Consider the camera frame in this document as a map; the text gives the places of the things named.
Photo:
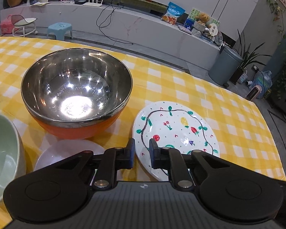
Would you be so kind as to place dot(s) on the blue water jug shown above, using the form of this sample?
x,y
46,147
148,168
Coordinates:
x,y
265,83

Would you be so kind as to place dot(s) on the pink space heater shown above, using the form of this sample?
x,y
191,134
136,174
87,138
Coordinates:
x,y
255,93

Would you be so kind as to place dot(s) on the brown teddy bear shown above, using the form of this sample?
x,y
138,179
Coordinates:
x,y
203,18

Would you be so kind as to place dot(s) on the blue snack bag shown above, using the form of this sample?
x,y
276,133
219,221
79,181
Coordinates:
x,y
172,13

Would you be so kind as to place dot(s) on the yellow checkered tablecloth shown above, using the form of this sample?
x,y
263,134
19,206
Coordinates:
x,y
186,88

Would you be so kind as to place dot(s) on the hanging ivy vine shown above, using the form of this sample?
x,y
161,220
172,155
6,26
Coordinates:
x,y
276,12

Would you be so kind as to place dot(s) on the grey pedal trash bin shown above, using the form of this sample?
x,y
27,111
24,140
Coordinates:
x,y
225,64

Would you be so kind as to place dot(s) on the patterned decorative plate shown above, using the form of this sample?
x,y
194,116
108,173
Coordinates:
x,y
218,38

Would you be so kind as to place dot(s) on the potted long-leaf plant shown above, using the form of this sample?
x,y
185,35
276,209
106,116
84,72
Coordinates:
x,y
246,54

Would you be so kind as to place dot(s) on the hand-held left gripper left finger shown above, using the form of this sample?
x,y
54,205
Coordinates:
x,y
131,153

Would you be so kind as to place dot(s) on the white rolling stool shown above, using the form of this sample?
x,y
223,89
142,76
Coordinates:
x,y
25,22

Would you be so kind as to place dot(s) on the light blue plastic stool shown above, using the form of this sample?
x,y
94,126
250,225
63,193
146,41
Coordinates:
x,y
59,27

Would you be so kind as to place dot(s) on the woven basket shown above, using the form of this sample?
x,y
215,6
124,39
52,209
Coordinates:
x,y
197,30

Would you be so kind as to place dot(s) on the steel bowl with orange outside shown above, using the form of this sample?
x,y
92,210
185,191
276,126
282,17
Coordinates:
x,y
76,88

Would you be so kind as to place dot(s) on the white marble TV cabinet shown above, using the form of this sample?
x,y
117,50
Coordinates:
x,y
145,27

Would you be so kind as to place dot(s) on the white round hand fan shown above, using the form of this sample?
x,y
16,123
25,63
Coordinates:
x,y
213,29

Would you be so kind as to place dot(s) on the pink storage box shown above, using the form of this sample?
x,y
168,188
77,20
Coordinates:
x,y
6,26

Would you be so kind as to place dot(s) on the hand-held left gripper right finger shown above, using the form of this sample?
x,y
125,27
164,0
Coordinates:
x,y
153,155

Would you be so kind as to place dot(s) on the green printed card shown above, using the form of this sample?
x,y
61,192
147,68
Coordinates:
x,y
193,13

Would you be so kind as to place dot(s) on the pale green ceramic bowl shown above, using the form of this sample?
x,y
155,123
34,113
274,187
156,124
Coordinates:
x,y
2,148

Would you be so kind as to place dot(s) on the yellow papers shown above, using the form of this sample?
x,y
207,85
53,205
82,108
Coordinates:
x,y
39,3

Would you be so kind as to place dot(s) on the blue tissue pack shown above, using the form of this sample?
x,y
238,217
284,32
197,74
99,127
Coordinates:
x,y
188,23

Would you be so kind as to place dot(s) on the fruit painted white plate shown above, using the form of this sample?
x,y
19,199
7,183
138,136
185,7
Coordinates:
x,y
178,124

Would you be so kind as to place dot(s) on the plain white plate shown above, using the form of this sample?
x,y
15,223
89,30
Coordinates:
x,y
62,150

